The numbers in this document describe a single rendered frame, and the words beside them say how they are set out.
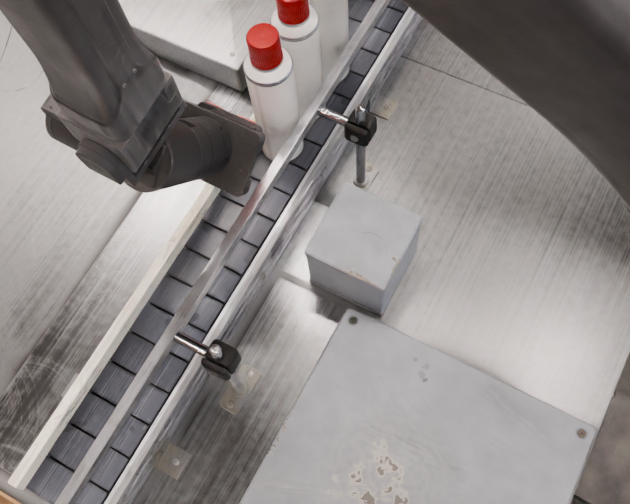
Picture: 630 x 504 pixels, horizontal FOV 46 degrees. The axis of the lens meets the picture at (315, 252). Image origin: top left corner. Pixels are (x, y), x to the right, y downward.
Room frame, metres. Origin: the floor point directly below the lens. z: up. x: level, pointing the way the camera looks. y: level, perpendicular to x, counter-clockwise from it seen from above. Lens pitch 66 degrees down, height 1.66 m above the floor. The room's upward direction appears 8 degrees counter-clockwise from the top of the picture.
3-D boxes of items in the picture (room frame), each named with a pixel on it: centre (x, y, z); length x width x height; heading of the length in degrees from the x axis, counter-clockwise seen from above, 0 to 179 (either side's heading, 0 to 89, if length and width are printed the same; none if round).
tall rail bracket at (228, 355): (0.22, 0.12, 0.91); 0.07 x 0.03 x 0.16; 54
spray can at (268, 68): (0.49, 0.02, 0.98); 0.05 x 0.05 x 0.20
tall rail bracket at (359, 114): (0.46, -0.05, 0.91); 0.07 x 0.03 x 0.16; 54
